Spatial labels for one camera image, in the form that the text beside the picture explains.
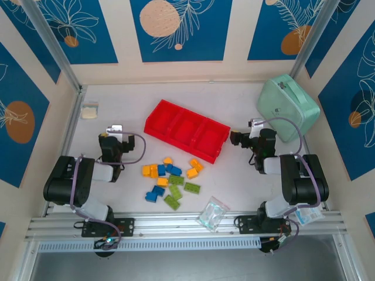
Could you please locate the clear plastic zip bag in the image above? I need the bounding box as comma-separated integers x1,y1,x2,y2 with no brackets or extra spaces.
196,195,231,234

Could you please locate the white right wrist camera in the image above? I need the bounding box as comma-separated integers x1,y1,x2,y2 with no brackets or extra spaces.
247,118,266,138

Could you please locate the red three-compartment tray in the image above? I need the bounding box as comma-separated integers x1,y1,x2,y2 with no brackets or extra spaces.
143,99,231,165

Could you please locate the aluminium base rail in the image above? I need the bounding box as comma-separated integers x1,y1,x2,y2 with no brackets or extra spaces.
24,210,350,242

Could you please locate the blue and white packet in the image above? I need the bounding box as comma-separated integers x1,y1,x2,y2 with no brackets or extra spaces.
294,205,326,228

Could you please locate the small bag with beige contents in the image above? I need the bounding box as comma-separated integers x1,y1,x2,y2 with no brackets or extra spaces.
81,100,100,121

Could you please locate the mint green zip bag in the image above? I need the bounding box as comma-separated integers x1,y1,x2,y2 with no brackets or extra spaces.
257,73,321,143

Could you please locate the blue floral wall poster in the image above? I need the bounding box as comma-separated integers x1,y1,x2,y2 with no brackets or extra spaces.
129,0,234,63
0,40,50,189
247,0,326,61
0,0,62,85
318,28,375,182
304,0,362,79
37,0,120,65

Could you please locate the grey slotted cable duct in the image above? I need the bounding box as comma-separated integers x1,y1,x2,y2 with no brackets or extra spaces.
37,237,262,253

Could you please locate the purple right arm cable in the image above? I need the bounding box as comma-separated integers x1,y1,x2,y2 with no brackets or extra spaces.
257,116,322,255

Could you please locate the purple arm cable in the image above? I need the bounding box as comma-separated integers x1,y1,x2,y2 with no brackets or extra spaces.
70,132,146,251
257,116,322,255

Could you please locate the base connector board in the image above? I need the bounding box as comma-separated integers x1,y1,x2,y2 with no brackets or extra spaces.
259,235,291,256
93,236,121,259

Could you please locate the aluminium frame post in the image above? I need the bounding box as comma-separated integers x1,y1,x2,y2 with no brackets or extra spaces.
288,0,338,81
20,0,87,94

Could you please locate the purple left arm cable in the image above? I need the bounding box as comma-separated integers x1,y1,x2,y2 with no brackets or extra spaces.
70,132,146,251

